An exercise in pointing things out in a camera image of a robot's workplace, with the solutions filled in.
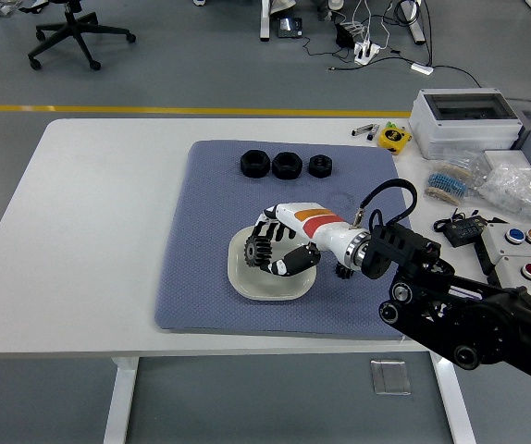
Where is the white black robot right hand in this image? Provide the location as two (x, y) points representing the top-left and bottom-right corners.
(246, 202), (364, 278)

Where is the large black gear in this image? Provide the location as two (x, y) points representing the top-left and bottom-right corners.
(242, 233), (275, 272)

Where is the small black hex nut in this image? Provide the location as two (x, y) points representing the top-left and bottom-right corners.
(307, 154), (334, 179)

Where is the large black hex nut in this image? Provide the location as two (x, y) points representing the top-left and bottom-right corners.
(239, 149), (271, 179)
(271, 151), (303, 180)

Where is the white flat box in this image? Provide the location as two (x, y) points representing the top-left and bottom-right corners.
(483, 149), (531, 175)

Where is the grey two-button control box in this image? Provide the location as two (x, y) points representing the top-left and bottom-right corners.
(489, 253), (531, 302)

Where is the white square plate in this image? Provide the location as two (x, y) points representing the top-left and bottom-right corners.
(227, 224), (317, 302)

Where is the silver black small tool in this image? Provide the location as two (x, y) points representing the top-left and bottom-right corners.
(351, 122), (380, 139)

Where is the yellow tape measure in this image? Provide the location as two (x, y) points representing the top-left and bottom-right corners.
(377, 127), (413, 154)

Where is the blue-grey textured mat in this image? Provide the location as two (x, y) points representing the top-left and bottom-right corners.
(153, 140), (431, 342)

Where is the bag of blue resistors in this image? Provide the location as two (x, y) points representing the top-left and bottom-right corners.
(424, 156), (485, 205)

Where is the black digital display module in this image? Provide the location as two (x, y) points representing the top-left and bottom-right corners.
(433, 210), (492, 247)

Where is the white power strip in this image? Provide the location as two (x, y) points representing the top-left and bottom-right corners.
(353, 41), (381, 66)

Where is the bag of white plastic parts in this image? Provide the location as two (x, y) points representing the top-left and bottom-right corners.
(475, 161), (531, 224)

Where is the black desk phone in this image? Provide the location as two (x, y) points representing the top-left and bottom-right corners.
(277, 17), (303, 39)

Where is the white desk leg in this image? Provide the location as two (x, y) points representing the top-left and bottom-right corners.
(259, 0), (272, 43)
(403, 0), (426, 46)

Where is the white table leg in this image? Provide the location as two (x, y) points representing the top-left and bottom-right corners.
(102, 356), (141, 444)
(429, 350), (477, 444)

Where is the black office chair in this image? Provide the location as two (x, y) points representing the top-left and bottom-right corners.
(18, 0), (137, 72)

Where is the grey electrical enclosure box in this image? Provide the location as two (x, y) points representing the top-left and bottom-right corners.
(407, 87), (524, 161)

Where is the black floor cable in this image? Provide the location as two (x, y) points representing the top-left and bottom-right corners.
(431, 64), (484, 89)

